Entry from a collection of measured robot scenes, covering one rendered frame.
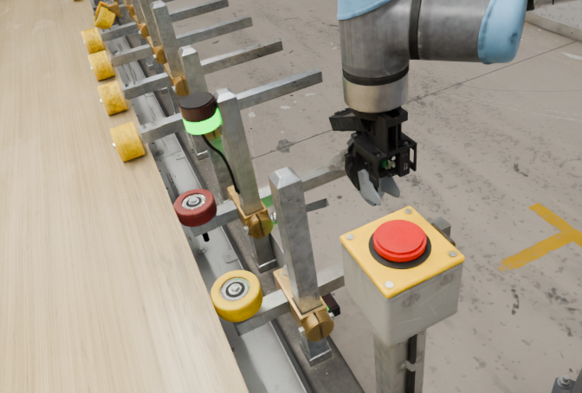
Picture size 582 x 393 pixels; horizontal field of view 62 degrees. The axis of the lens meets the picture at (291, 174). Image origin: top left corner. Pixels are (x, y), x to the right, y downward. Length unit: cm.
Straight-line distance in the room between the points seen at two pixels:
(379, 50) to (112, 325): 57
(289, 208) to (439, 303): 30
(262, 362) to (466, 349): 91
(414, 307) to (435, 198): 190
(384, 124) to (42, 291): 64
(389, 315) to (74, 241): 74
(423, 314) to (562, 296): 161
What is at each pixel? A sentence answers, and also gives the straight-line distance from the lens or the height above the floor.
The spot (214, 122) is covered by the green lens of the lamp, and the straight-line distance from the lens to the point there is 82.
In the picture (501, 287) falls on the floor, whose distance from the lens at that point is 197.
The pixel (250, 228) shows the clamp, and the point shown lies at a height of 86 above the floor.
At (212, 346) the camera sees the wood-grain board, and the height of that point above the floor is 90.
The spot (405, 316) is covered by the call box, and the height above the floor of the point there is 119.
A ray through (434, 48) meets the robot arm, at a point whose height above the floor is 125.
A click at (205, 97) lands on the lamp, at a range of 82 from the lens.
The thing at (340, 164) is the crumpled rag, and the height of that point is 87.
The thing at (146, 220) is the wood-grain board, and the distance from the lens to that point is 98.
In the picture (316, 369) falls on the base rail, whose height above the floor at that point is 70.
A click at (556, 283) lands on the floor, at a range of 203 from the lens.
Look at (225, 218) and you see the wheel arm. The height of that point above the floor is 85.
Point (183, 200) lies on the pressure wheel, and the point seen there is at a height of 91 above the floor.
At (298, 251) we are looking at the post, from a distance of 71.
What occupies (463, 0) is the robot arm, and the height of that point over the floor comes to 130.
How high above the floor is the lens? 150
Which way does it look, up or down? 38 degrees down
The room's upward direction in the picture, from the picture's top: 10 degrees counter-clockwise
